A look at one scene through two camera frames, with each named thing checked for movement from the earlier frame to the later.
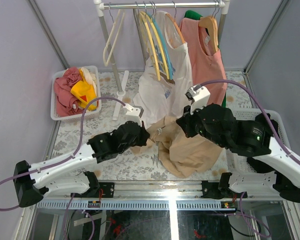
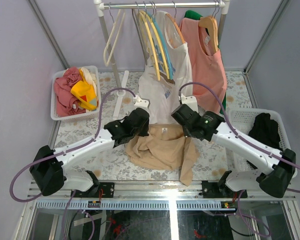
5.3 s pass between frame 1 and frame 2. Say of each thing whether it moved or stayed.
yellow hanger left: stayed
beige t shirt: moved
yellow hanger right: stayed
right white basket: stayed
